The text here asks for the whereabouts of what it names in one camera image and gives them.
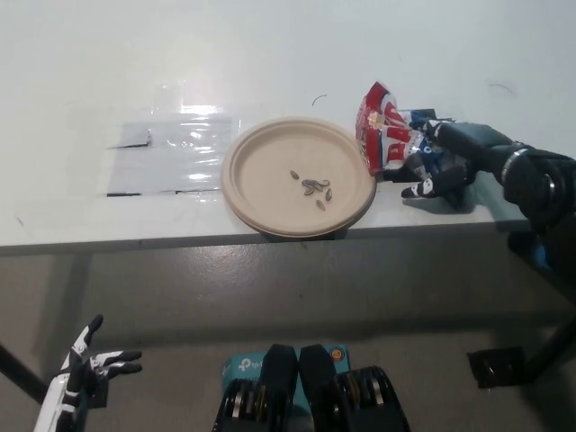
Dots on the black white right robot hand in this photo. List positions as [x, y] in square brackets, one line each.
[477, 148]

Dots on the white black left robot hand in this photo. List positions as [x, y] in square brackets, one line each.
[58, 400]

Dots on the red blue sunflower seed bag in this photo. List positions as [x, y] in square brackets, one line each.
[384, 135]

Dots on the beige paper plate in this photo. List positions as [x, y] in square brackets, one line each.
[270, 180]

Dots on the black and blue clamp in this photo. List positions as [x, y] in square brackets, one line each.
[524, 247]

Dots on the teal router box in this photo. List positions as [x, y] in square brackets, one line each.
[238, 366]

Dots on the large black floor tape patch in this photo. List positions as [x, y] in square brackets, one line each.
[495, 369]

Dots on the clear plastic taped sheet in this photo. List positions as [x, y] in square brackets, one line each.
[175, 157]

